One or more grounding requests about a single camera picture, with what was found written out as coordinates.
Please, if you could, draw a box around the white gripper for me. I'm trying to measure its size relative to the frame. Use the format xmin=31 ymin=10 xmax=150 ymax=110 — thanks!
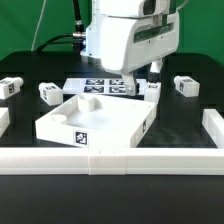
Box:
xmin=100 ymin=13 xmax=179 ymax=96

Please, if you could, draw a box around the white square tabletop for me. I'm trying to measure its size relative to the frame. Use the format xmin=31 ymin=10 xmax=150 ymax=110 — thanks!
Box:
xmin=35 ymin=94 xmax=157 ymax=149

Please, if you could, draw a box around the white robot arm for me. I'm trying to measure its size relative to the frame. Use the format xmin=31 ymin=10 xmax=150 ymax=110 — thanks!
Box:
xmin=81 ymin=0 xmax=179 ymax=96

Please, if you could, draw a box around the white U-shaped obstacle fence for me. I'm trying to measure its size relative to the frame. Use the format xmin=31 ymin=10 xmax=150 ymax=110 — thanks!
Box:
xmin=0 ymin=107 xmax=224 ymax=176

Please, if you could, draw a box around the white marker base plate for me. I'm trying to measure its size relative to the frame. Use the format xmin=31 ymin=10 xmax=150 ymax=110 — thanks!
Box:
xmin=62 ymin=77 xmax=148 ymax=96

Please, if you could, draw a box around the black cable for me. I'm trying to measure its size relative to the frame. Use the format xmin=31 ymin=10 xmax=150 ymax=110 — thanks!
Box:
xmin=35 ymin=0 xmax=88 ymax=54

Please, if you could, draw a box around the white cable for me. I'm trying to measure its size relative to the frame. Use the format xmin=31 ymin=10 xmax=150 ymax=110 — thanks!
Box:
xmin=30 ymin=0 xmax=48 ymax=52

